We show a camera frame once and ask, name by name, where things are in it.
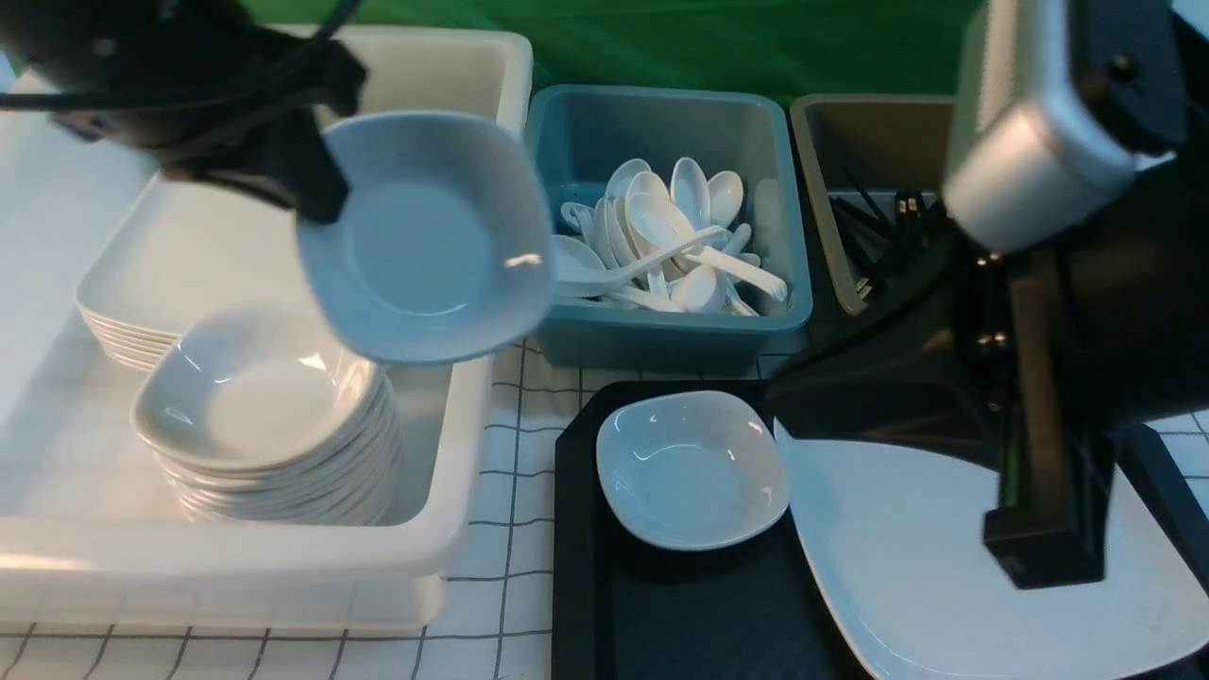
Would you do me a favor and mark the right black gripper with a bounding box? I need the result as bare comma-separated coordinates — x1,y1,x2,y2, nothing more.
764,161,1208,590

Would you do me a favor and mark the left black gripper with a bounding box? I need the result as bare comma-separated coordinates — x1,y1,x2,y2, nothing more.
50,40,368,225

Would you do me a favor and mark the white bowl tray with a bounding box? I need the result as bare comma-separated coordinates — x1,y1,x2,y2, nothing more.
595,390,789,552
297,110,556,365

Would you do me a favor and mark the large white square plate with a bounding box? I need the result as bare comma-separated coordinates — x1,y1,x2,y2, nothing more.
774,423,1208,679

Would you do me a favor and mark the white ceramic soup spoon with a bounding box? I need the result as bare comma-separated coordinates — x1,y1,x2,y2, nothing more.
553,227,728,298

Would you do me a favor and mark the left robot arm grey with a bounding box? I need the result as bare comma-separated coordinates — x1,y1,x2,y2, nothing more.
1,1,368,225

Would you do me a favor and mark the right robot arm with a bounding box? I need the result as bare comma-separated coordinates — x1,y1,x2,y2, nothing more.
763,1,1208,589

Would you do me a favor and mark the stack of white square plates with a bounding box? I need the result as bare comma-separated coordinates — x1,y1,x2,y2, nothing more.
75,179,318,373

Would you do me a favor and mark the stack of white bowls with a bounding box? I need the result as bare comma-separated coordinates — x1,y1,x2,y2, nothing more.
131,306,404,526

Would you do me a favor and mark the teal plastic bin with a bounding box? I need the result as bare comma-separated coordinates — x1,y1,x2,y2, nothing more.
525,85,812,376

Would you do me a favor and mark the large white plastic tub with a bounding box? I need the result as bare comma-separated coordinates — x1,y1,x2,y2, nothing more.
0,25,534,634

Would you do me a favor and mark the pile of black chopsticks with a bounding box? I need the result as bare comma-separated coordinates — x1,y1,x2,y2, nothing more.
828,167,956,304

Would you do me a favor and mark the pile of white spoons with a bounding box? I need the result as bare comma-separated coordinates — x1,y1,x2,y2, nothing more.
559,159,791,317

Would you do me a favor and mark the brown plastic bin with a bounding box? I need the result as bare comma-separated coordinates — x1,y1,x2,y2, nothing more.
789,93,953,315

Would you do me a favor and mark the black serving tray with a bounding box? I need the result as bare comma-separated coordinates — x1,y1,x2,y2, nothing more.
550,382,1207,679

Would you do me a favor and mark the white checked tablecloth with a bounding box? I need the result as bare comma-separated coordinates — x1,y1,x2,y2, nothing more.
0,332,1209,680

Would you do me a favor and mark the green cloth backdrop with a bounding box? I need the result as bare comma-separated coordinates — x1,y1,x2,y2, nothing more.
354,1,978,104

